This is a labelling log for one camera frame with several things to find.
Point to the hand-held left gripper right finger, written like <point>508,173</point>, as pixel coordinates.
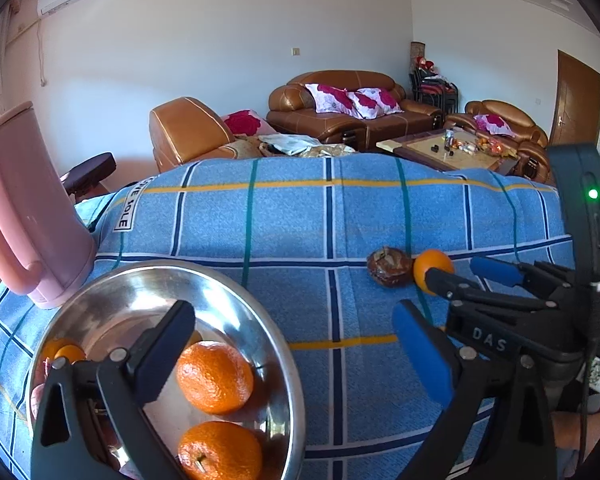
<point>425,355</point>

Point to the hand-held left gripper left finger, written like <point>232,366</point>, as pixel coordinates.
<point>155,375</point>

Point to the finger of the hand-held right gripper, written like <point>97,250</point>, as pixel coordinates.
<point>455,290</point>
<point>497,271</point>

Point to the small orange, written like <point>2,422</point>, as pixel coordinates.
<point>432,260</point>
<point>72,354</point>
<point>51,347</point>

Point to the large orange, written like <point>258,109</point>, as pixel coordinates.
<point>215,377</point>
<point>220,450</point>

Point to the steel bowl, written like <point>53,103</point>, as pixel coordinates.
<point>105,300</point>

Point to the wrinkled dark brown fruit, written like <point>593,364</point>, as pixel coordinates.
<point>389,267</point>

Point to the pile of snacks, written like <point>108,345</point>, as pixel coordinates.
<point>480,146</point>

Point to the wooden coffee table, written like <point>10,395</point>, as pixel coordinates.
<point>430,157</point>

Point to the metal can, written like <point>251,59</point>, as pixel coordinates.
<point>449,136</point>

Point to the brown leather carved armchair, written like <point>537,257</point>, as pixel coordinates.
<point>527,130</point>

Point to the small floral pink pillow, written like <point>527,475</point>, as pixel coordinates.
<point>492,125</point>

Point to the brown wooden door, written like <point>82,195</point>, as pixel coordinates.
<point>577,100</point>

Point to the blue plaid blanket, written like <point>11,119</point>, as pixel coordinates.
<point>280,220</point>

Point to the stack of dark chairs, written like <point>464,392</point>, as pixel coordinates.
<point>435,92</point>

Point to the brown leather two-seat sofa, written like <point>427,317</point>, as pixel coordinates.
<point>330,127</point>

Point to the crumpled plastic bags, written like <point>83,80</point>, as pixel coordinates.
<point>305,147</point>

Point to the black padded seat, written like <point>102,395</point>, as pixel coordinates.
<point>90,170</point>

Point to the red cloth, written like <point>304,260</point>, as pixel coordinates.
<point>425,63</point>

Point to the pink plastic pitcher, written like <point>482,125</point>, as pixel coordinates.
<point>30,185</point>

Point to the red floral pillow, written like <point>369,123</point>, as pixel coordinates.
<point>245,122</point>

